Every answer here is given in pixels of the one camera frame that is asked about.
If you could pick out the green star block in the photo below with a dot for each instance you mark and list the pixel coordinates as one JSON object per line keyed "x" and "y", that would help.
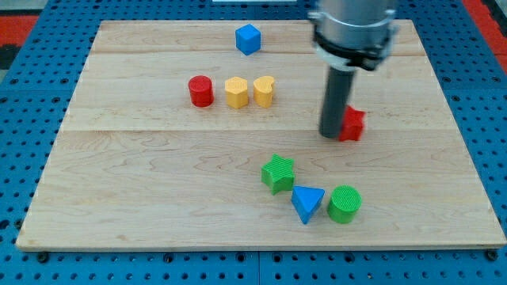
{"x": 278, "y": 174}

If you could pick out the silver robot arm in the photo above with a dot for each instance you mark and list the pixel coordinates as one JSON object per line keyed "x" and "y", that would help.
{"x": 350, "y": 34}

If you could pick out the red star block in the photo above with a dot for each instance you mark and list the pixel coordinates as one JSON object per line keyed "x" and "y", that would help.
{"x": 352, "y": 125}

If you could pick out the yellow heart block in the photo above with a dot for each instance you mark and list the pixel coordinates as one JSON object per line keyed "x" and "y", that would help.
{"x": 263, "y": 91}

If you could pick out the yellow hexagon block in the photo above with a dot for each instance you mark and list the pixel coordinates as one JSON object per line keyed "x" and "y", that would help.
{"x": 236, "y": 90}

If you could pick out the wooden board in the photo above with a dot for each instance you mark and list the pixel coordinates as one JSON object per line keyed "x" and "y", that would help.
{"x": 136, "y": 166}

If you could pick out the red cylinder block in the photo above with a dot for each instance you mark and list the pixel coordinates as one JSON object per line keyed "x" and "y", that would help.
{"x": 201, "y": 91}

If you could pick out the blue triangle block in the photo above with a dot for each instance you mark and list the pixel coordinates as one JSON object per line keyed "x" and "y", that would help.
{"x": 306, "y": 201}

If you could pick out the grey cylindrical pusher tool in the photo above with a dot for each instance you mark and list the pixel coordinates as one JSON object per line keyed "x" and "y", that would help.
{"x": 338, "y": 88}

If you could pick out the blue cube block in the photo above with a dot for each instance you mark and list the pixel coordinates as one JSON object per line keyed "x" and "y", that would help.
{"x": 248, "y": 39}

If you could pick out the green cylinder block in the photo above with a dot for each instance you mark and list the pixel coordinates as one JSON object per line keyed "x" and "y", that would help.
{"x": 345, "y": 202}

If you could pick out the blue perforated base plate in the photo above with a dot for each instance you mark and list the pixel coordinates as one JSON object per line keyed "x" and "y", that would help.
{"x": 39, "y": 84}

